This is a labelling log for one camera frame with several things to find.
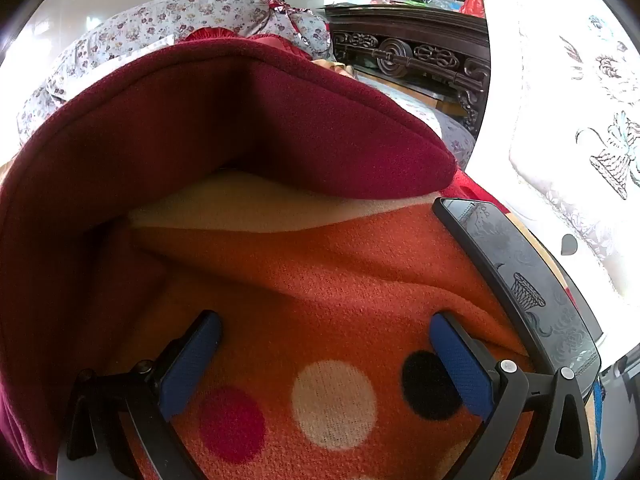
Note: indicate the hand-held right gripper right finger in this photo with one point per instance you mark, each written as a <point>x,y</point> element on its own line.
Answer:
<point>460,360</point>

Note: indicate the white embroidered curtain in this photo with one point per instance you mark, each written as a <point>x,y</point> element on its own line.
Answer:
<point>550,110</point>

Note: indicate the red patterned cloth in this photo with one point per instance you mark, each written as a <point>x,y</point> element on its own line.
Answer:
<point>275,2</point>

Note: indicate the carved dark wooden headboard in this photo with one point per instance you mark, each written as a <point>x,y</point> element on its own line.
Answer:
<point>400,50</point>

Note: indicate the red cushion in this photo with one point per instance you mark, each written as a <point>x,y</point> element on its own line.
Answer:
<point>210,35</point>

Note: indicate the black smartphone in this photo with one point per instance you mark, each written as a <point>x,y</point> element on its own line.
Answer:
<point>520,270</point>

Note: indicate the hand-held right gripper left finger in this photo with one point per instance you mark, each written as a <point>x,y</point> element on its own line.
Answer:
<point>190,365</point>

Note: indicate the white pillow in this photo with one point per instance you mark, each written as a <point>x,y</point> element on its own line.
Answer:
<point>150,46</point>

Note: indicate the dark red fleece garment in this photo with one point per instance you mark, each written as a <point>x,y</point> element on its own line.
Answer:
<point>300,125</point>

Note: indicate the floral quilt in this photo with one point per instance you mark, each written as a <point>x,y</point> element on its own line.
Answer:
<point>150,15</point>

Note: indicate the floral bed sheet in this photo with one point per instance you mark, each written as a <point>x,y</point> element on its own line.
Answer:
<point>457,140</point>

